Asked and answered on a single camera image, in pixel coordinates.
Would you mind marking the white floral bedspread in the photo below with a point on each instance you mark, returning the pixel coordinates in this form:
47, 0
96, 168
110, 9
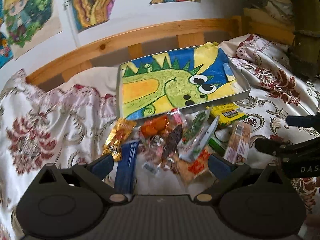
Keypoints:
67, 127

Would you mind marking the dark blue snack packet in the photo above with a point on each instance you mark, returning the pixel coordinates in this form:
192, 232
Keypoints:
125, 175

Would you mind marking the grey tray with dinosaur drawing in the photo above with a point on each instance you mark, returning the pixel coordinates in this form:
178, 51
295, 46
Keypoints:
187, 78

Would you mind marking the red hair character drawing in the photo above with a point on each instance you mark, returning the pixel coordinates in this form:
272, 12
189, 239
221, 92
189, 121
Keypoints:
5, 51

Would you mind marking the pile of clothes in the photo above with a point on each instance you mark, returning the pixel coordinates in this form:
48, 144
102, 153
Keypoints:
304, 15

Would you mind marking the blond character drawing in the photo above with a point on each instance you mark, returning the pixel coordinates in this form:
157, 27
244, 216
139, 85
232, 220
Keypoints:
28, 23

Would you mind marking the brown granola bar packet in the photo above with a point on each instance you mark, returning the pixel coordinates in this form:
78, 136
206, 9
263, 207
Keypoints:
238, 145

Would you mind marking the cream pillow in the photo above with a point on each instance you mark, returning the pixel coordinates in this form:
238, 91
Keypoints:
103, 79

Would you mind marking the yellow green snack box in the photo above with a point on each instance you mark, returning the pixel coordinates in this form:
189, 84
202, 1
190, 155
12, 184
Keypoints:
225, 115

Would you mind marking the rice cracker packet red print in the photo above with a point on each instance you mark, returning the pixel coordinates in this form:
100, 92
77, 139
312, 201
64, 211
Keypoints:
189, 171

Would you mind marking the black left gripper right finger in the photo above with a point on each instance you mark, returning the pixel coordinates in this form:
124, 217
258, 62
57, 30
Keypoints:
229, 177

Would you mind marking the orange candy bag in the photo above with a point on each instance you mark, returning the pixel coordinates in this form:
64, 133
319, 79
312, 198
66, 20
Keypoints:
156, 126

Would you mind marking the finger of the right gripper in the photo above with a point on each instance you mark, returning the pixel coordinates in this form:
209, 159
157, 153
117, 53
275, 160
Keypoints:
309, 121
270, 147

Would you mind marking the yellow hands drawing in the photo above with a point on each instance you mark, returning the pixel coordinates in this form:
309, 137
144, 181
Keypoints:
88, 13

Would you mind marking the gold snack packet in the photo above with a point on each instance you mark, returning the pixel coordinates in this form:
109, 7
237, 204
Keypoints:
118, 135

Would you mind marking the clear packet dark dried snack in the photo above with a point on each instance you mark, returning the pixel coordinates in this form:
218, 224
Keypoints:
160, 149

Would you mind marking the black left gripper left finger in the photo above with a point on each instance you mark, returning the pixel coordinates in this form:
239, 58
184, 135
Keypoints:
92, 176

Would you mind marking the green white snack packet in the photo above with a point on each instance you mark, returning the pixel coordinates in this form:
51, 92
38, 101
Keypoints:
196, 136

